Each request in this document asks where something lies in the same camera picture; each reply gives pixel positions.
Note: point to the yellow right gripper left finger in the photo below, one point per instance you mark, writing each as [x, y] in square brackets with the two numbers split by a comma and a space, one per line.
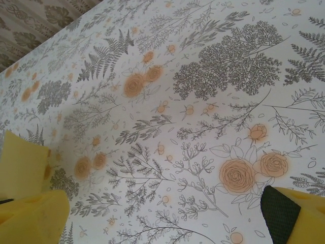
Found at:
[33, 221]

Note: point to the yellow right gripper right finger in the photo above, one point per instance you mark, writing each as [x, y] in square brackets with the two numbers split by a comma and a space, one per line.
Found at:
[299, 218]

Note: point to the yellow cloth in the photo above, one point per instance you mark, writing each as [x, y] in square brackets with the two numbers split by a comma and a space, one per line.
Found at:
[23, 162]

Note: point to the floral patterned table cover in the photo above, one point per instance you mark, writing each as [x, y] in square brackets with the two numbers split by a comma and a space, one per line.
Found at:
[203, 101]

